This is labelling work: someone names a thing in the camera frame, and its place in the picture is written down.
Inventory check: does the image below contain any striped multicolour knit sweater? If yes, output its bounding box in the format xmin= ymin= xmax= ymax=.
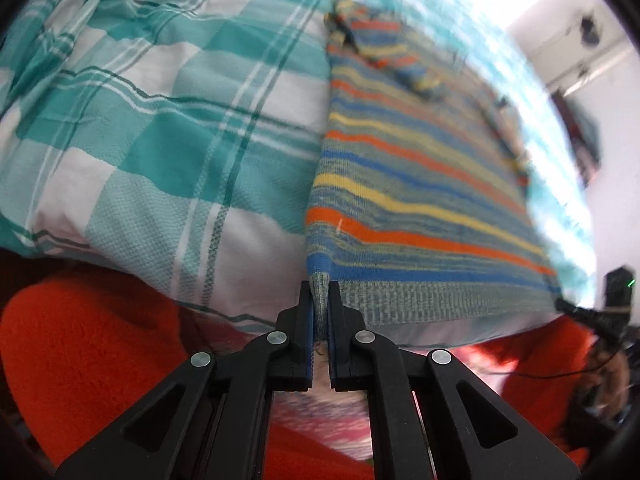
xmin=306 ymin=0 xmax=560 ymax=325

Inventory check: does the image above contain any person's right hand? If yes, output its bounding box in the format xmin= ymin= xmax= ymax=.
xmin=585 ymin=344 xmax=630 ymax=420

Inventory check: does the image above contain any dark wooden side table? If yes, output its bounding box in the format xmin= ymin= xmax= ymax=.
xmin=550 ymin=90 xmax=602 ymax=188

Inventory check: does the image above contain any teal white plaid bedspread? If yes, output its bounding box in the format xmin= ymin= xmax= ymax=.
xmin=1 ymin=0 xmax=597 ymax=347

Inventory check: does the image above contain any dark object hanging on wall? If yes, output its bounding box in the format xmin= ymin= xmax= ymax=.
xmin=579 ymin=14 xmax=601 ymax=48

